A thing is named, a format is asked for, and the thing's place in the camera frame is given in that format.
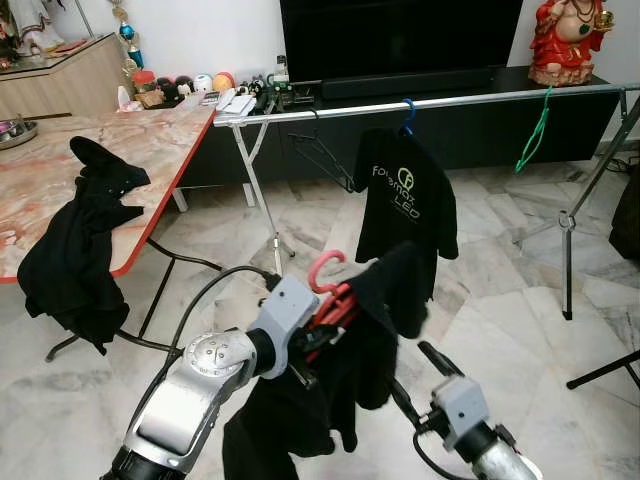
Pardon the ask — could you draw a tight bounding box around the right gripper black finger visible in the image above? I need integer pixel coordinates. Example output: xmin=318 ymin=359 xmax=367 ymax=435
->
xmin=417 ymin=340 xmax=464 ymax=389

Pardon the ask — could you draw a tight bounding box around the plain black garment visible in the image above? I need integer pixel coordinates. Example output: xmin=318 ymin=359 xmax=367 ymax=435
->
xmin=222 ymin=240 xmax=433 ymax=480

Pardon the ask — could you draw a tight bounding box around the red plastic clothes hanger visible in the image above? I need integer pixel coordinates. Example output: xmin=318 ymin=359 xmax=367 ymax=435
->
xmin=303 ymin=250 xmax=363 ymax=363

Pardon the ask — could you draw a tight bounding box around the blue clothes hanger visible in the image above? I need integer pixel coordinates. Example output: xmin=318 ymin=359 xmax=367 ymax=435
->
xmin=398 ymin=97 xmax=418 ymax=137

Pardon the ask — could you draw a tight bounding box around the green plastic clothes hanger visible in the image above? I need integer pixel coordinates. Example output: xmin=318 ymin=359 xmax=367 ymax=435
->
xmin=514 ymin=86 xmax=555 ymax=175

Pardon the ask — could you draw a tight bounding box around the black printed t-shirt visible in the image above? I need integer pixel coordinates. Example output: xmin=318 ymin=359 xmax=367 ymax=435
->
xmin=353 ymin=127 xmax=460 ymax=301

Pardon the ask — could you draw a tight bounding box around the black metal stand leg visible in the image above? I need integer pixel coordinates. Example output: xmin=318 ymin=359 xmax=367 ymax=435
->
xmin=567 ymin=350 xmax=640 ymax=390

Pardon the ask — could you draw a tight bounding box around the black metal table leg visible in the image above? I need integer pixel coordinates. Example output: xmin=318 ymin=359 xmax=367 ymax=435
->
xmin=45 ymin=235 xmax=223 ymax=361

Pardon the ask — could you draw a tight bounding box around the black tv console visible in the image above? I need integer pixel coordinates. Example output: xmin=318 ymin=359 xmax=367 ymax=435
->
xmin=175 ymin=68 xmax=626 ymax=189

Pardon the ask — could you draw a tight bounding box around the black hooded garment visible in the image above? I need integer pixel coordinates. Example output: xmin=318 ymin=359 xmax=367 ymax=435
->
xmin=17 ymin=136 xmax=151 ymax=356

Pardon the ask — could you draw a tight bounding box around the metal clothes rack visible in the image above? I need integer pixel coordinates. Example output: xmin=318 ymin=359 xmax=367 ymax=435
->
xmin=213 ymin=84 xmax=640 ymax=323

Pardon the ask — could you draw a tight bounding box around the white paper stack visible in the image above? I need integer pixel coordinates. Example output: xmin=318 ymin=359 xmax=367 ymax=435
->
xmin=213 ymin=88 xmax=263 ymax=119

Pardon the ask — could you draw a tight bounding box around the black soundbar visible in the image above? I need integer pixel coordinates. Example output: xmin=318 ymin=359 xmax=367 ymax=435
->
xmin=320 ymin=68 xmax=496 ymax=100

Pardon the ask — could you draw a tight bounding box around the black round toy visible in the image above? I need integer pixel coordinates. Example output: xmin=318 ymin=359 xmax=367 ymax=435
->
xmin=165 ymin=75 xmax=196 ymax=101

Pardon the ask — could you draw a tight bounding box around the jar with red lid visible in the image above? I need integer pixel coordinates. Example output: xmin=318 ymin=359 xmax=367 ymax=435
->
xmin=133 ymin=70 xmax=166 ymax=109

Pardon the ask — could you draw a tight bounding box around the black television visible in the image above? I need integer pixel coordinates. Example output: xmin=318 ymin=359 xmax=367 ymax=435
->
xmin=279 ymin=0 xmax=524 ymax=83

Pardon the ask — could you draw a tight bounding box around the red laughing buddha statue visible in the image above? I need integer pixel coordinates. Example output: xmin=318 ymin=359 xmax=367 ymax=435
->
xmin=528 ymin=0 xmax=616 ymax=87

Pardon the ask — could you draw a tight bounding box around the trophy with blue ball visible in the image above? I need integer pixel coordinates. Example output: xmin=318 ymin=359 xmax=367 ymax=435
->
xmin=110 ymin=0 xmax=148 ymax=73

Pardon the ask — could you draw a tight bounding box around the light wooden cabinet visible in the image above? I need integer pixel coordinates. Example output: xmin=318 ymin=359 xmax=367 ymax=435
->
xmin=0 ymin=35 xmax=131 ymax=121

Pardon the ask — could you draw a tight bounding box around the metal bowl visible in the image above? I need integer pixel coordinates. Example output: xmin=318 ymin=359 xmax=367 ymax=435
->
xmin=0 ymin=118 xmax=39 ymax=151

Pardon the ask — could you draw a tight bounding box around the white robed figurine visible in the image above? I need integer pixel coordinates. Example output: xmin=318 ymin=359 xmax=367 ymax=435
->
xmin=0 ymin=0 xmax=66 ymax=56

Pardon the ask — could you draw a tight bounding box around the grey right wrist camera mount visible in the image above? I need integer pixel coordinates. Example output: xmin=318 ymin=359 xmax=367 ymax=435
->
xmin=432 ymin=375 xmax=491 ymax=451

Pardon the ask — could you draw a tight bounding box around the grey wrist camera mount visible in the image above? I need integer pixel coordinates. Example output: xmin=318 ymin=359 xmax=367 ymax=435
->
xmin=247 ymin=277 xmax=321 ymax=379
xmin=432 ymin=375 xmax=491 ymax=451

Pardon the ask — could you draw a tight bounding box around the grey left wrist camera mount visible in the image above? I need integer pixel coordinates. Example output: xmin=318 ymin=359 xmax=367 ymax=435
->
xmin=247 ymin=277 xmax=321 ymax=379

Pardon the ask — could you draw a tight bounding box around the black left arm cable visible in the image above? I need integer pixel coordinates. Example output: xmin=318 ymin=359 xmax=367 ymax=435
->
xmin=125 ymin=263 xmax=283 ymax=441

